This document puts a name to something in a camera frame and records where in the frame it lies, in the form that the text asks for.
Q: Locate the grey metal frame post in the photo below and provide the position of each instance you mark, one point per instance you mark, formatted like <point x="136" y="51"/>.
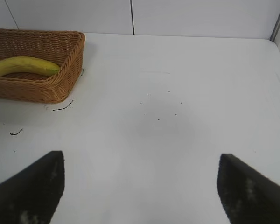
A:
<point x="279" y="19"/>

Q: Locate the yellow banana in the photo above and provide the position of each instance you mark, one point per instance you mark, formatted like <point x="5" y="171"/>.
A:
<point x="25" y="64"/>

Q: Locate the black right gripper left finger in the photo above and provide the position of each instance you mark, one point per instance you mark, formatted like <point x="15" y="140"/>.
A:
<point x="30" y="191"/>

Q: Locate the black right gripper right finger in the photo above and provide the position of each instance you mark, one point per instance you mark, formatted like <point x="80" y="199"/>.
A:
<point x="249" y="196"/>

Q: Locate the brown woven wicker basket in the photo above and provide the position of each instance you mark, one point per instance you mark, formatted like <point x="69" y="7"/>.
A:
<point x="60" y="84"/>

